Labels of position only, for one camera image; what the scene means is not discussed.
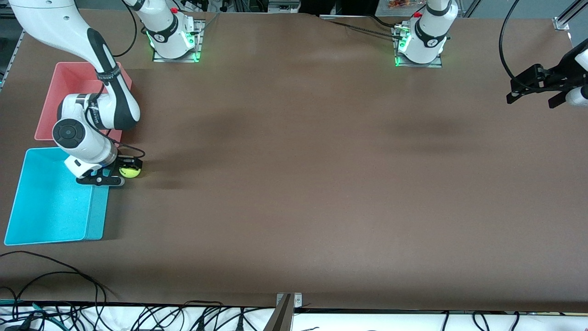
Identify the grey metal bar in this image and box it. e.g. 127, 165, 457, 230
263, 294, 294, 331

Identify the black base cable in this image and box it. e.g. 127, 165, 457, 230
322, 14, 405, 42

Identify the black looped cable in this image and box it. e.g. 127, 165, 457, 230
0, 251, 111, 305

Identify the aluminium frame extrusion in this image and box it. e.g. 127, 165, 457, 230
554, 0, 588, 31

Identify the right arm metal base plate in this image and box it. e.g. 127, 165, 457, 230
153, 19, 206, 63

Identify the blue plastic bin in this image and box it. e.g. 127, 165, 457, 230
4, 144, 114, 245

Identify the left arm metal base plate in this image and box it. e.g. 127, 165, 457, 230
392, 25, 443, 68

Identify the teal cable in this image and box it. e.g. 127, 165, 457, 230
0, 300, 62, 325

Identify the aluminium bracket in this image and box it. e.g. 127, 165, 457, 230
276, 293, 303, 308

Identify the pink plastic bin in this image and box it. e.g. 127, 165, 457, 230
34, 62, 132, 148

